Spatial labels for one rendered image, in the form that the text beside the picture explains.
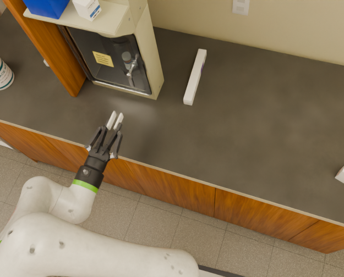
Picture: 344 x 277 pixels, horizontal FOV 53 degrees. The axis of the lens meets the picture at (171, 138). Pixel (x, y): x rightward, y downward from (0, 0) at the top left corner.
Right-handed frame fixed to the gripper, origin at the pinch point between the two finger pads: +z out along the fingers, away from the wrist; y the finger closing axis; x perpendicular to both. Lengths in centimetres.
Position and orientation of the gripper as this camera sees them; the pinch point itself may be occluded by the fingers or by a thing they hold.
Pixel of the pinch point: (115, 121)
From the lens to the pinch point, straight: 131.8
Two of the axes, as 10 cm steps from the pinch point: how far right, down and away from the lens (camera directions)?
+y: -9.4, -2.8, 2.1
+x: 0.8, 4.0, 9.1
